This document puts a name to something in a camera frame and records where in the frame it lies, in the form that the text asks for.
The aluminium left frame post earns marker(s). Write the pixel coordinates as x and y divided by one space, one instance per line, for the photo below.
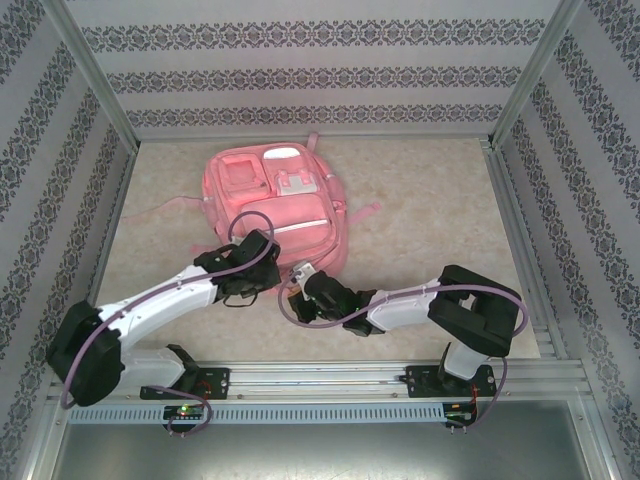
95 75

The left controller board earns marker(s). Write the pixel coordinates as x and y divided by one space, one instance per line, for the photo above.
185 412

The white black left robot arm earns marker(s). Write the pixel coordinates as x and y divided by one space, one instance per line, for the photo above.
160 300

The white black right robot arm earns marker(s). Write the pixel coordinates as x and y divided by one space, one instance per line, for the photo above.
400 310

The pink school backpack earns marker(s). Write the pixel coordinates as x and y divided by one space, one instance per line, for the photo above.
280 200

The aluminium right side rail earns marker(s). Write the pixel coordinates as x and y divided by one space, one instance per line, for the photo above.
510 200

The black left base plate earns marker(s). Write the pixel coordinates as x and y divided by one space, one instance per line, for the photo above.
217 382

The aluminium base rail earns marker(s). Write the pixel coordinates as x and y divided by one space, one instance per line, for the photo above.
320 380

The aluminium frame post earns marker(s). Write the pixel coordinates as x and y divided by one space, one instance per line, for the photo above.
95 75
531 75

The right controller board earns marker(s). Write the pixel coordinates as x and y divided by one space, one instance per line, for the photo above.
457 412

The controller board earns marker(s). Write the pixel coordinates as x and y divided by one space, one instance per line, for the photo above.
185 412
457 412

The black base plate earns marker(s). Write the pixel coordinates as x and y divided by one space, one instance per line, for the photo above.
417 382
217 382

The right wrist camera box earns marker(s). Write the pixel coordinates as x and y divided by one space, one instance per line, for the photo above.
304 272

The aluminium right frame post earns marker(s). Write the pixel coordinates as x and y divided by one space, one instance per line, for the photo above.
531 75

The aluminium left side rail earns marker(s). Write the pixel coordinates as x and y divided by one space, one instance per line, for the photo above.
119 200

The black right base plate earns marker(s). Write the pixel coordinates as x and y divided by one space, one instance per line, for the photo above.
417 382

